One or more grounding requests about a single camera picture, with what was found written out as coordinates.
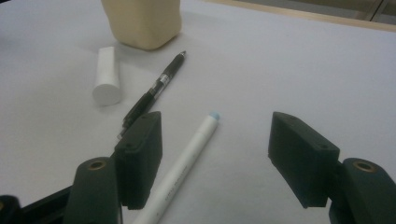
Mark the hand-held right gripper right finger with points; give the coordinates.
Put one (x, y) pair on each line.
(302, 158)

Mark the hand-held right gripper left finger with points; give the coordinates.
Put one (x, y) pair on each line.
(140, 161)

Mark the white pen with blue tip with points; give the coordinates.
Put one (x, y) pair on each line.
(187, 158)

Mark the black pen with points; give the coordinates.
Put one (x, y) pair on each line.
(155, 90)

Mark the white cylindrical tube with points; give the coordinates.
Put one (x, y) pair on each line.
(106, 84)

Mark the beige pen holder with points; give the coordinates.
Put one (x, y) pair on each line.
(143, 21)

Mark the white table cover sheet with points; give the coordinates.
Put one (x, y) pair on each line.
(280, 62)

